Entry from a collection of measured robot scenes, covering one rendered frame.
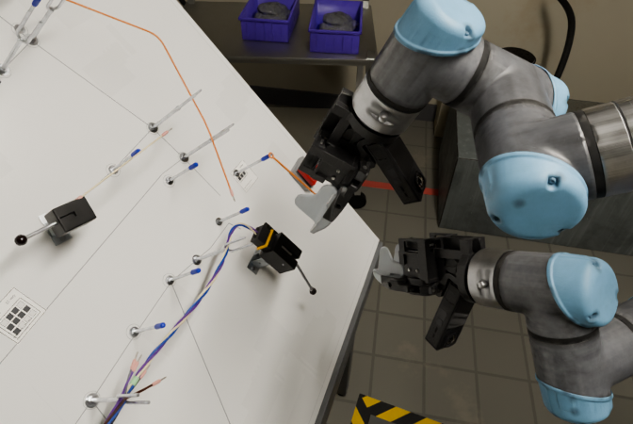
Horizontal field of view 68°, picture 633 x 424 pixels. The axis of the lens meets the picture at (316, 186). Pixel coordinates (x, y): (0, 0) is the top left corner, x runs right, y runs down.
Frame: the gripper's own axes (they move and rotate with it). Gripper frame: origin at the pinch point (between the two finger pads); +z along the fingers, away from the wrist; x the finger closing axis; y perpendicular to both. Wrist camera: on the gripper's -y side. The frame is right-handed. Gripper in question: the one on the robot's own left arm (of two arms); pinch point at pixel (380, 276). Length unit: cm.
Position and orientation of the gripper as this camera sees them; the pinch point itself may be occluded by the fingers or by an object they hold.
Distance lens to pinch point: 81.0
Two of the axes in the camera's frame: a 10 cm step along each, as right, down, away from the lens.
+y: -0.8, -10.0, 0.0
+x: -8.2, 0.7, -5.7
